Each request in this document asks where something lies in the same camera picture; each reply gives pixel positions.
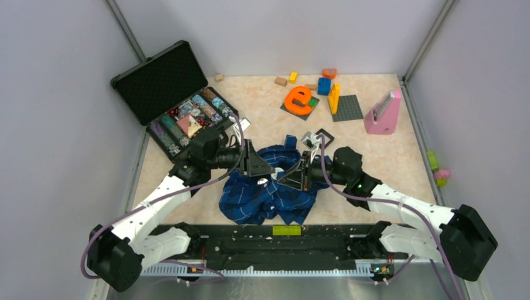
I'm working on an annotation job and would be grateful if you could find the orange letter e toy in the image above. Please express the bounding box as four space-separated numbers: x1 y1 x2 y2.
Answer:
284 86 313 116

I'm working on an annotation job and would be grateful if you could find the lime green brick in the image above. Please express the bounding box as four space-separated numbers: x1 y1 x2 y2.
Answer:
272 225 302 236

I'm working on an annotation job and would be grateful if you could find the white badge backing disc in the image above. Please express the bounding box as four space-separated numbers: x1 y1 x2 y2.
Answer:
271 167 285 181

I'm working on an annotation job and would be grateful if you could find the dark small baseplate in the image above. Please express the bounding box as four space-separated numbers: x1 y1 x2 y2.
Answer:
280 96 321 122

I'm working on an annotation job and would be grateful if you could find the green pink toy outside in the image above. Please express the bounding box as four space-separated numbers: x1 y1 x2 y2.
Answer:
426 151 451 188

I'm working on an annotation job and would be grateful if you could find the blue lego brick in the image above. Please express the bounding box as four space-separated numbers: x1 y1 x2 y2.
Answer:
317 77 332 96

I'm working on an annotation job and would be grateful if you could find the orange cup toy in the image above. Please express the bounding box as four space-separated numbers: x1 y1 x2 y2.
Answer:
321 68 338 79

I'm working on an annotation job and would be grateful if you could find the pink wedge stand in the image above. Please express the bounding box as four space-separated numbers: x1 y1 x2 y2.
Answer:
364 89 403 135

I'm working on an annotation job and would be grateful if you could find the wooden block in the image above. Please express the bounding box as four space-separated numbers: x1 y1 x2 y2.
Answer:
274 76 288 87

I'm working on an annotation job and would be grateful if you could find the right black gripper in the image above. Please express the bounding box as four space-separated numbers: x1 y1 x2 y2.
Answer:
277 150 349 191

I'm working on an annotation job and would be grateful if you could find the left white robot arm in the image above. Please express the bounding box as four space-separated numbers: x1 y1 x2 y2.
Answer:
81 128 274 293

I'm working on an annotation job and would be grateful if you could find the yellow toy piece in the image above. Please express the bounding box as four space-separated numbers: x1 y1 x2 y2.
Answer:
327 83 341 115

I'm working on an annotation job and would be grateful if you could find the small yellow block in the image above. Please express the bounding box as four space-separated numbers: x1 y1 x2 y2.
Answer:
288 71 298 84

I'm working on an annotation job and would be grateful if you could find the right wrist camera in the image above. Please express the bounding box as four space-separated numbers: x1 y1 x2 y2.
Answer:
302 131 321 156

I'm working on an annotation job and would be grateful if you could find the small wooden cube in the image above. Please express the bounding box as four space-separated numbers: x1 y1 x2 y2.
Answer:
214 74 224 82

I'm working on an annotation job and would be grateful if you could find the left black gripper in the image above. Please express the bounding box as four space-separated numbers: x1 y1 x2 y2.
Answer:
207 138 275 176

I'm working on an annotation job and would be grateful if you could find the black poker chip case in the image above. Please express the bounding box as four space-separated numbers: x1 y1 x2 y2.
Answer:
110 40 239 162

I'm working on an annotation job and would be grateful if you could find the blue plaid shirt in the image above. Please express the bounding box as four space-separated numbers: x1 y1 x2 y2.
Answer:
218 134 330 226

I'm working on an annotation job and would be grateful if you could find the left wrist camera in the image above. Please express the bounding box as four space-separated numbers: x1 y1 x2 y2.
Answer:
232 117 251 131

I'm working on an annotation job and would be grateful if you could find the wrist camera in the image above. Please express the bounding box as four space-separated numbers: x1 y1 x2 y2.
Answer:
302 131 321 156
232 117 251 131

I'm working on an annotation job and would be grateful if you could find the black square frame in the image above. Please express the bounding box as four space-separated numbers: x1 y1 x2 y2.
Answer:
316 128 334 148

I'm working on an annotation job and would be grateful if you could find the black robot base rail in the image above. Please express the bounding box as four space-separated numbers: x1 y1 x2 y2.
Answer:
142 223 409 278

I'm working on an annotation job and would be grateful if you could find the grey lego baseplate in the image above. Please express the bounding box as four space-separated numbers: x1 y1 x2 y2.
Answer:
332 95 364 123

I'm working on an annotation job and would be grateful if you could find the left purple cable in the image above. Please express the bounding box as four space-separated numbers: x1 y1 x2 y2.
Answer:
81 114 246 286

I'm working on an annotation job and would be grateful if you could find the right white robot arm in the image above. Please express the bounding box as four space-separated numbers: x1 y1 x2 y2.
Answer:
277 147 498 281

